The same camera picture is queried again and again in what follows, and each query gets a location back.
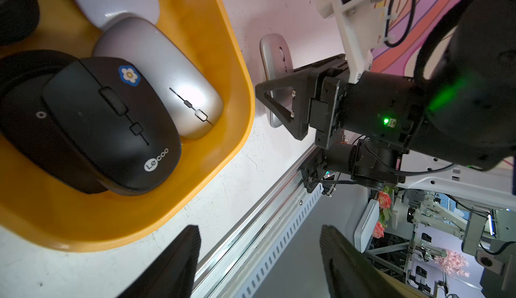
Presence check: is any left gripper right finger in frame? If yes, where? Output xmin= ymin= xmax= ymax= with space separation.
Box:
xmin=319 ymin=225 xmax=425 ymax=298

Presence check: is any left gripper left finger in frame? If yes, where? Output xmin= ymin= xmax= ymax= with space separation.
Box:
xmin=119 ymin=225 xmax=201 ymax=297

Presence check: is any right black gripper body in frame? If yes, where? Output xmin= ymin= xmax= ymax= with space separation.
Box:
xmin=255 ymin=54 xmax=353 ymax=150

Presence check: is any silver mouse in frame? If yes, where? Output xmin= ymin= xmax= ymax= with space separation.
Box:
xmin=259 ymin=33 xmax=294 ymax=111
xmin=93 ymin=17 xmax=224 ymax=139

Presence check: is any yellow storage tray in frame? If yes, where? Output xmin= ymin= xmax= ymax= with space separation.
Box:
xmin=1 ymin=0 xmax=255 ymax=252

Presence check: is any black mouse with flower sticker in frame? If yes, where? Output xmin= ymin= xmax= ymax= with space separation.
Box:
xmin=42 ymin=57 xmax=181 ymax=196

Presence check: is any white mouse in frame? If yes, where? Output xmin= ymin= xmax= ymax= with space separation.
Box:
xmin=74 ymin=0 xmax=160 ymax=31

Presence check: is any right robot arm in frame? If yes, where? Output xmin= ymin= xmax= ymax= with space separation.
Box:
xmin=255 ymin=0 xmax=515 ymax=191

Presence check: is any aluminium front rail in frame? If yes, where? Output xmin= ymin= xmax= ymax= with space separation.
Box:
xmin=191 ymin=144 xmax=372 ymax=298

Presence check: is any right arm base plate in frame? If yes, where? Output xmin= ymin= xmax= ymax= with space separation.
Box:
xmin=299 ymin=148 xmax=357 ymax=197

